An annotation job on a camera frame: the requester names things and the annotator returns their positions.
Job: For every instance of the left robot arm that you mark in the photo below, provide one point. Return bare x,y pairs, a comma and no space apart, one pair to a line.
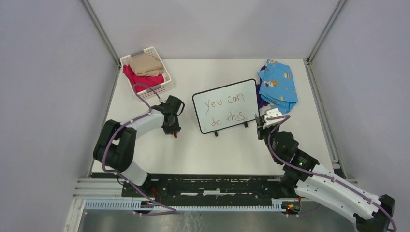
116,143

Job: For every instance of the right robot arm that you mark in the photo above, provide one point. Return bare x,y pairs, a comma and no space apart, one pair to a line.
306,177

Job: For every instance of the beige folded cloth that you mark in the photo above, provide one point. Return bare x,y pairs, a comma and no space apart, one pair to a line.
146,65

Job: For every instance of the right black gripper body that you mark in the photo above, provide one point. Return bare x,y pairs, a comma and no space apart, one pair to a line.
263,134

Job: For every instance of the blue patterned cloth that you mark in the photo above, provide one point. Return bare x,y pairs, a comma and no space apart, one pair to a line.
278,88

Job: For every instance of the white plastic basket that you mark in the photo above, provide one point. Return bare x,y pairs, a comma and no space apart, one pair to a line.
166,85

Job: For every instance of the magenta cloth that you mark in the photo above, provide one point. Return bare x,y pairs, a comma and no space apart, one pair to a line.
141,83

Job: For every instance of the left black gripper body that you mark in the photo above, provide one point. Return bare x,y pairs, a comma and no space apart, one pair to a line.
174,127

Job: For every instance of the purple cloth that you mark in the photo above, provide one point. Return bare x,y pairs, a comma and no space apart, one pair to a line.
261,102

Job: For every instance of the black framed whiteboard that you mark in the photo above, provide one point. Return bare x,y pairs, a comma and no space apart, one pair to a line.
226,106

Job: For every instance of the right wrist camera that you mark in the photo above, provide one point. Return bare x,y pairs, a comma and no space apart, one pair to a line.
272,117

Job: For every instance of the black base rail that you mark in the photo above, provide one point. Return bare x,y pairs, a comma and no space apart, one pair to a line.
220,192

